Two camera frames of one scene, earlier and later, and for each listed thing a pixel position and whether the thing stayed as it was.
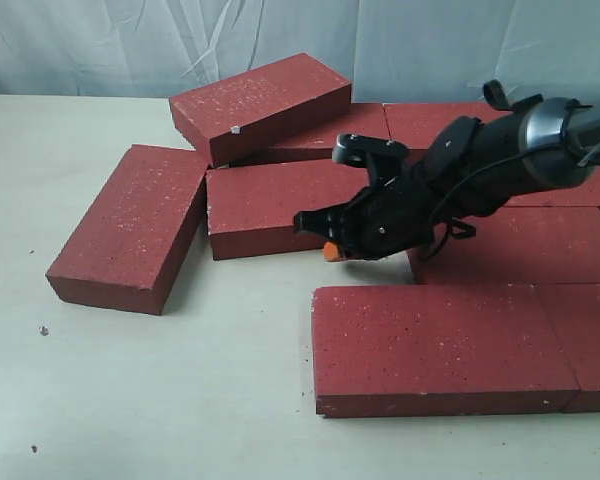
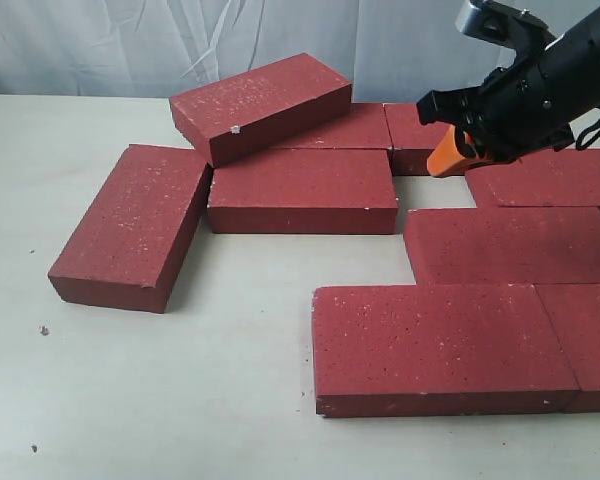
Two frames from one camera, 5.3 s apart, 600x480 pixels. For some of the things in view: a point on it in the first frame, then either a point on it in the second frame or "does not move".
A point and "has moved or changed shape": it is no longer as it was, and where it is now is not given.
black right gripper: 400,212 → 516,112
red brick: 127,247 does not move
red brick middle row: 525,246 does not move
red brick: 250,211 has moved or changed shape
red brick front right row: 586,319 does not move
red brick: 249,112 does not move
